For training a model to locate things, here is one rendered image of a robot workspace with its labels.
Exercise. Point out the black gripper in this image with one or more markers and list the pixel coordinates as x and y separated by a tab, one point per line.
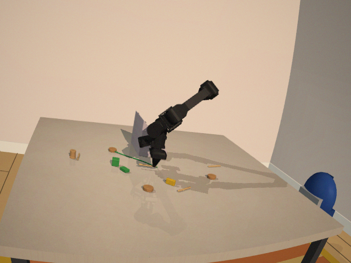
156	152

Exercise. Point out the yellow rectangular block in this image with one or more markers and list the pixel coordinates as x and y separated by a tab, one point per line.
170	181

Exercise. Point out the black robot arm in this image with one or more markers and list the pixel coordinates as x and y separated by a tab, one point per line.
172	117

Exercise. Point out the green wooden block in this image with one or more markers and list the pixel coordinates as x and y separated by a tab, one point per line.
124	169
115	161

